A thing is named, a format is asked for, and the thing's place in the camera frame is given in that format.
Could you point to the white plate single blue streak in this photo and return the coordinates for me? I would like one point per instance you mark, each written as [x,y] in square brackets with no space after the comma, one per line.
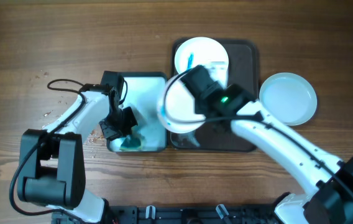
[289,97]

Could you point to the white plate two blue marks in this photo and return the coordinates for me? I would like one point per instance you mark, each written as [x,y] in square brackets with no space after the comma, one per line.
[199,51]

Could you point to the white plate large blue smear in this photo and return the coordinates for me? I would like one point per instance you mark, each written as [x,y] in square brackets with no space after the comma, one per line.
[176,108]

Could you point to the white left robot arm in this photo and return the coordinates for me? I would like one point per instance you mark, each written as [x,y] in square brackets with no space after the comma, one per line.
[50,177]

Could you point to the green yellow sponge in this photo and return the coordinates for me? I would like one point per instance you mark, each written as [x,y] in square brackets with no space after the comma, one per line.
[131,143]

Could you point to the black rimmed water tray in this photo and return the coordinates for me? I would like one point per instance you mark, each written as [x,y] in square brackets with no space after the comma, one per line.
[141,92]

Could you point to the dark brown serving tray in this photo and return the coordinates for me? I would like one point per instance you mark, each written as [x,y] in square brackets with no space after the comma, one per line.
[244,71]

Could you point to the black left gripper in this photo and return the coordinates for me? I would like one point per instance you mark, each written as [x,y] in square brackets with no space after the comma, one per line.
[129,117]

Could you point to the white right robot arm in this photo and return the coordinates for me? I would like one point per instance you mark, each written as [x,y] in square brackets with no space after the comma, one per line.
[327,181]

